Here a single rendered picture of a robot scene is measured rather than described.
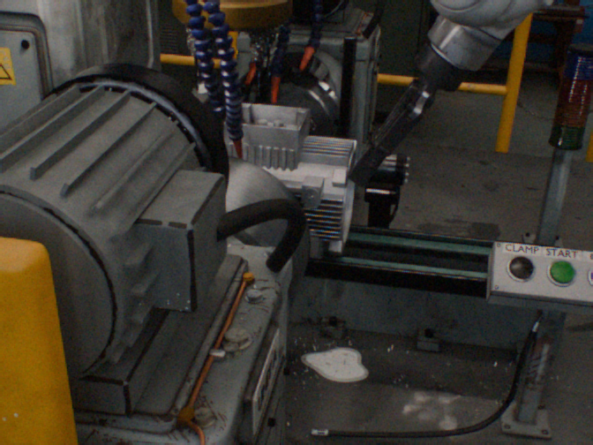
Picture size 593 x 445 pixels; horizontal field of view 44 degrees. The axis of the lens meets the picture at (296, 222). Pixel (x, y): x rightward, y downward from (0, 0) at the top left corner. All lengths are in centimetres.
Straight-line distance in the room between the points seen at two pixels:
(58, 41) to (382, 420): 70
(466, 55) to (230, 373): 59
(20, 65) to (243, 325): 58
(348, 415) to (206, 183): 62
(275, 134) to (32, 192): 71
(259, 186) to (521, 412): 50
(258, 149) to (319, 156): 10
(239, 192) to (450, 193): 94
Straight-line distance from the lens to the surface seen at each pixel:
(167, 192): 55
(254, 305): 69
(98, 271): 48
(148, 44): 136
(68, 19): 106
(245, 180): 94
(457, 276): 120
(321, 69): 144
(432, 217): 166
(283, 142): 115
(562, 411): 119
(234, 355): 63
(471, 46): 102
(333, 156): 116
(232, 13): 107
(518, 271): 97
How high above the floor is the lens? 155
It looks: 28 degrees down
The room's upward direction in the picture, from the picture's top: 2 degrees clockwise
